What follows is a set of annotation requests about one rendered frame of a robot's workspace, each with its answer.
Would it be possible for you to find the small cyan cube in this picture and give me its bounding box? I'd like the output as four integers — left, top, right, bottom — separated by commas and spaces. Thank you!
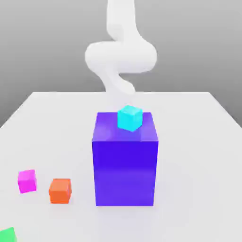
117, 105, 143, 132

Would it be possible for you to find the small orange cube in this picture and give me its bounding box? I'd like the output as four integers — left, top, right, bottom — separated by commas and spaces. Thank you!
49, 178, 72, 204

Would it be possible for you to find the small magenta cube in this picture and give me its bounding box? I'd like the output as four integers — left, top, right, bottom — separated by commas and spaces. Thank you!
17, 169, 37, 194

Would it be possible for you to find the small green cube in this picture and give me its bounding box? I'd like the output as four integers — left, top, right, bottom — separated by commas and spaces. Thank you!
0, 226, 17, 242

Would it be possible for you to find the large purple box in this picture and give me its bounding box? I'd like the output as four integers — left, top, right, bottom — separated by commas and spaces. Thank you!
91, 112, 159, 207

